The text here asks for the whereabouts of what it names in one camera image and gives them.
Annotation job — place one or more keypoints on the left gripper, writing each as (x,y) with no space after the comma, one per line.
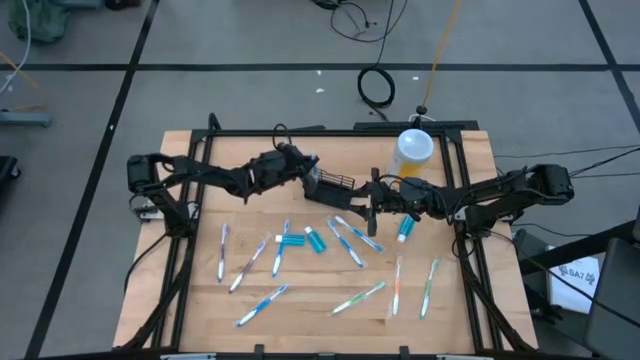
(275,167)

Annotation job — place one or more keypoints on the black frame clip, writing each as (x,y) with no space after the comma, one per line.
(258,351)
(404,352)

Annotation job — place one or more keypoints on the green bag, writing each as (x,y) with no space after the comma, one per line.
(40,20)

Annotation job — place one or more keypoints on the black aluminium table frame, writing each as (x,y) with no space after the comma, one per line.
(325,133)

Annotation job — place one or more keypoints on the black floor object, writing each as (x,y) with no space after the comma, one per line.
(7,167)

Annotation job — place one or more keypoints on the teal toothpaste tube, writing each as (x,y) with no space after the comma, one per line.
(295,240)
(406,229)

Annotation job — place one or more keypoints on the orange toothbrush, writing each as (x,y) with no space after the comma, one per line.
(396,287)

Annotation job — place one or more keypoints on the black chair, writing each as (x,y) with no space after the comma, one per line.
(615,300)

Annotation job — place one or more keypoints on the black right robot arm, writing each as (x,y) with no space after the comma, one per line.
(500,192)

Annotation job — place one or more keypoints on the black metal bar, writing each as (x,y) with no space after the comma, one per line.
(575,247)

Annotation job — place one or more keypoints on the green toothbrush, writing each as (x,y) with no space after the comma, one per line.
(357,298)
(429,289)

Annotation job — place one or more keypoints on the white printed box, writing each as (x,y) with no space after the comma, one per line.
(570,290)

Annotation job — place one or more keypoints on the black mount knob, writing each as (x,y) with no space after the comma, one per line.
(422,110)

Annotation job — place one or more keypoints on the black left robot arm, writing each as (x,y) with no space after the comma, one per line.
(210,175)

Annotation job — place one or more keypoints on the white toothbrush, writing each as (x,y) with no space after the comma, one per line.
(248,265)
(223,250)

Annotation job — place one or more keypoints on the white yellow wipes canister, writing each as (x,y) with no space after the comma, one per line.
(415,150)

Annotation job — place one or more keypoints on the grey metal bar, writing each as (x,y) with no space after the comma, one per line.
(25,119)

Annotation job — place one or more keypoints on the white metal bracket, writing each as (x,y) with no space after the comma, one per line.
(187,356)
(465,357)

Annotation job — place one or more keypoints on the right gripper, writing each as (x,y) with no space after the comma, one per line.
(395,197)

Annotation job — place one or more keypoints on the teal mouthwash bottle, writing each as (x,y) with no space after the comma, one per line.
(316,242)

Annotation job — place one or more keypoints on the silver arm base bracket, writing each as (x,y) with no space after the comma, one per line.
(145,214)

